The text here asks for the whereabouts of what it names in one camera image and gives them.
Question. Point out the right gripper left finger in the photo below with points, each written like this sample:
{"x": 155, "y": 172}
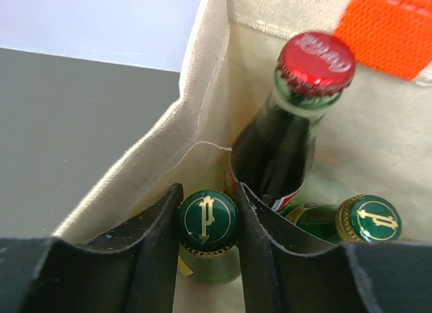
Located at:
{"x": 131, "y": 268}

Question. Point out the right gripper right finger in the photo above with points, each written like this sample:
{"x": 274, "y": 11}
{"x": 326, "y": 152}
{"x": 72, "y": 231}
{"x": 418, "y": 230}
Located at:
{"x": 285, "y": 269}

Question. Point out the green bottle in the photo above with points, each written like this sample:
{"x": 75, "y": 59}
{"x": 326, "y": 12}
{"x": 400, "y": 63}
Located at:
{"x": 362, "y": 218}
{"x": 208, "y": 223}

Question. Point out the dark bottle red cap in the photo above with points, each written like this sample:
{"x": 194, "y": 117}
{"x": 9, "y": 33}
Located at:
{"x": 273, "y": 153}

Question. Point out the beige canvas tote bag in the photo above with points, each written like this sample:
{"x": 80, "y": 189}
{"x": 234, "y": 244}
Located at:
{"x": 376, "y": 140}

